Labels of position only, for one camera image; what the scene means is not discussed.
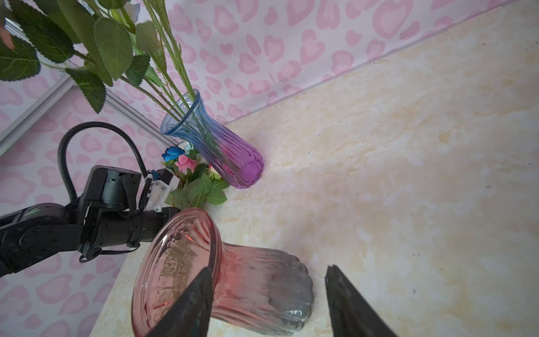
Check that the red grey glass vase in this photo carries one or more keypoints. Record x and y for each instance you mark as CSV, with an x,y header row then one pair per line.
x,y
267,291

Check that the purple blue glass vase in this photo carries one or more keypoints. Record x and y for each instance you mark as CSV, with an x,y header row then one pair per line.
x,y
238,162

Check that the aluminium diagonal frame bar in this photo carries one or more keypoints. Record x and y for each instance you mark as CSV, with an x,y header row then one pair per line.
x,y
32,115

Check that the blue flower stem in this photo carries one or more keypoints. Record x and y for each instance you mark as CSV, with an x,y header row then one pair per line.
x,y
172,153

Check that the flower bunch on table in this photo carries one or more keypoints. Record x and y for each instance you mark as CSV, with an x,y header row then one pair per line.
x,y
200,184

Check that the pale blue white rose stem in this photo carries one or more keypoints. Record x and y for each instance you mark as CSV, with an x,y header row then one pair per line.
x,y
151,35

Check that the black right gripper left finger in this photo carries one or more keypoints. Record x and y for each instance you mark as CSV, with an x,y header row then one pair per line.
x,y
190,314

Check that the pink double rose stem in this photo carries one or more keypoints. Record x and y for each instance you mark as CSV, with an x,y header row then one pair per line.
x,y
80,38

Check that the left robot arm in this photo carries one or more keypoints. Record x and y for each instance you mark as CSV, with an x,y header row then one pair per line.
x,y
104,216

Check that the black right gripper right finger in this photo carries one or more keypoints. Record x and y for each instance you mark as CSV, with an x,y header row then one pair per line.
x,y
350,313

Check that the aluminium frame post left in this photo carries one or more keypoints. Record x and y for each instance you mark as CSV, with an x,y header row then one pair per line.
x,y
112,100

